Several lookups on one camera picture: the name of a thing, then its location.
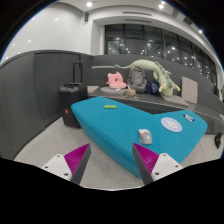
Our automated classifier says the grey square cushion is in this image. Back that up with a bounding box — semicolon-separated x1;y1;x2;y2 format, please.
181;77;198;104

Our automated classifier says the green plush dragon toy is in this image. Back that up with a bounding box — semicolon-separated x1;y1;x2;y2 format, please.
124;59;180;96

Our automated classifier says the round white mouse pad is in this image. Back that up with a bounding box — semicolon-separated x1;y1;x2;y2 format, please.
161;117;182;133

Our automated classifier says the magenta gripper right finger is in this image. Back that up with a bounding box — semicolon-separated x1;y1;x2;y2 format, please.
131;142;184;186

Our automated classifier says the pink plush cushion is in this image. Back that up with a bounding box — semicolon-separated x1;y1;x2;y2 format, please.
106;71;127;89

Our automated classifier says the dark blue bag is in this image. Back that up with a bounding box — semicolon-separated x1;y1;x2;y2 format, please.
145;81;159;94

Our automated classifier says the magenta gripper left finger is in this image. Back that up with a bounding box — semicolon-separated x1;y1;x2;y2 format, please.
41;142;92;186

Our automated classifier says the black object on floor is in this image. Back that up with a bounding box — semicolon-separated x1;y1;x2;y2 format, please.
214;132;222;149

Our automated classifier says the black rolling speaker case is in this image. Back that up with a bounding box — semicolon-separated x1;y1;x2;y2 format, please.
59;61;88;128

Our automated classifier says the green marker pen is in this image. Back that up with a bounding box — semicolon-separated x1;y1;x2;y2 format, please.
104;105;117;109

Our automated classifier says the grey backpack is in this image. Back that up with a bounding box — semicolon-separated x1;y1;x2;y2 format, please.
127;67;147;93

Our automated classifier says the blue upholstered bench table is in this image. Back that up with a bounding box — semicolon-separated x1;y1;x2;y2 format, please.
71;97;208;178

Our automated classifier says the grey round seat cushion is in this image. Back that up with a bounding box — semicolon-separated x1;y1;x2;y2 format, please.
100;87;126;95

